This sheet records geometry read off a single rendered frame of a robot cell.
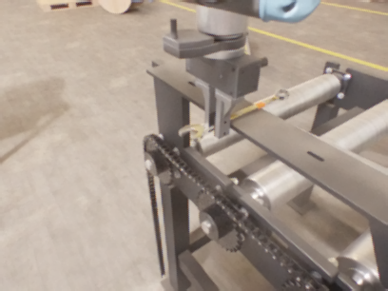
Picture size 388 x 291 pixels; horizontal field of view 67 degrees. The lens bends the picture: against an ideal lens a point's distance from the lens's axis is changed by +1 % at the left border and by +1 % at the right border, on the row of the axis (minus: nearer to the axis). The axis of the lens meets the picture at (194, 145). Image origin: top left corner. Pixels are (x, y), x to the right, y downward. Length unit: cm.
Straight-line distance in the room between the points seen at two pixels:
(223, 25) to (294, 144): 22
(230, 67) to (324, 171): 20
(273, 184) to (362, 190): 38
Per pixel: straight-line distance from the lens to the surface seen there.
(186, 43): 40
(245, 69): 43
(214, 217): 73
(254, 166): 105
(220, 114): 50
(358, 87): 154
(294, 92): 128
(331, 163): 49
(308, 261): 66
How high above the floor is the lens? 146
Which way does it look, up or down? 37 degrees down
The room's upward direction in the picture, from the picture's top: straight up
